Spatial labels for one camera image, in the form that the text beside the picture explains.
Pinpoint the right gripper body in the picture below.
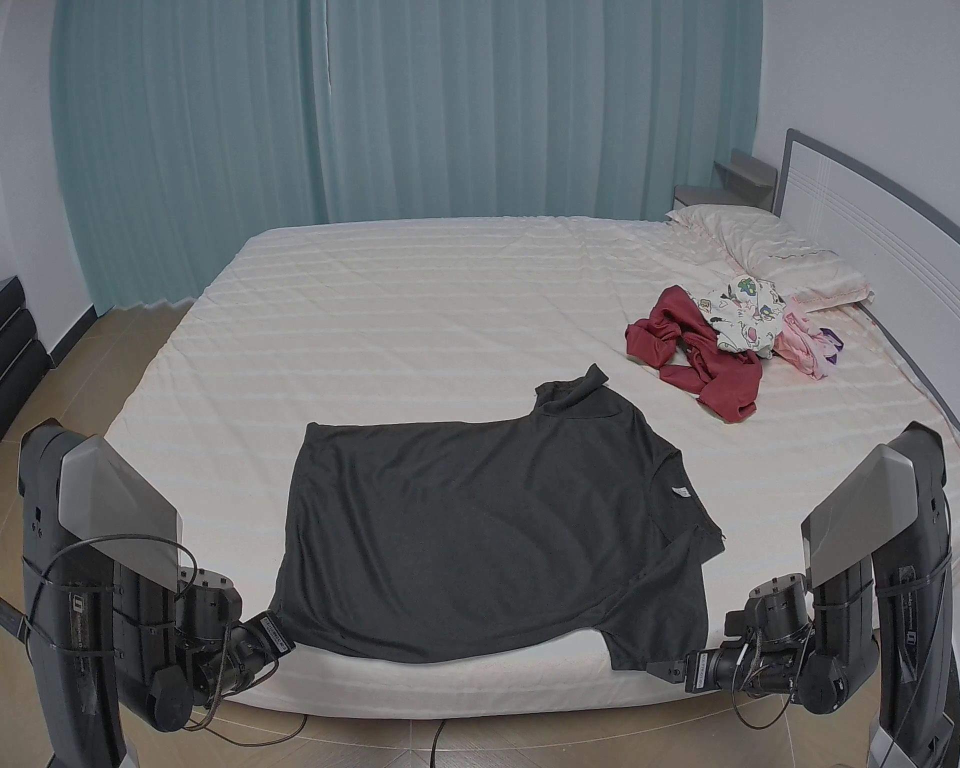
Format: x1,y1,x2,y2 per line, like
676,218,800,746
686,646,755,693

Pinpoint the blue-green curtain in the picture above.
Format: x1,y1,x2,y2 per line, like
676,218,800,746
51,0,335,312
311,0,765,225

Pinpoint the grey bedside table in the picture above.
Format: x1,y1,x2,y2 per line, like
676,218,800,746
672,148,780,215

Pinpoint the dark red garment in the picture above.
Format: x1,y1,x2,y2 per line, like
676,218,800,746
624,286,765,425

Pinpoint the bed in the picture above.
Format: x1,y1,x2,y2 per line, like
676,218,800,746
105,127,960,725

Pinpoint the cream pillow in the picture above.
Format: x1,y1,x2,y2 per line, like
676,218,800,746
663,204,876,309

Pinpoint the pink garment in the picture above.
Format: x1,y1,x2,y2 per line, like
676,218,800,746
772,296,837,380

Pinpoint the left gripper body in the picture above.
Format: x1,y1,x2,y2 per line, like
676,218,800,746
210,611,291,693

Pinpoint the white printed pyjama top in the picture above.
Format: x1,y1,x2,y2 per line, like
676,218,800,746
693,276,787,360

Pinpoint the black chest of drawers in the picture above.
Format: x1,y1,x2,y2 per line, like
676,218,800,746
0,275,54,440

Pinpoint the black T-shirt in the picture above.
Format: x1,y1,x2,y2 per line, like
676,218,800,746
266,363,727,672

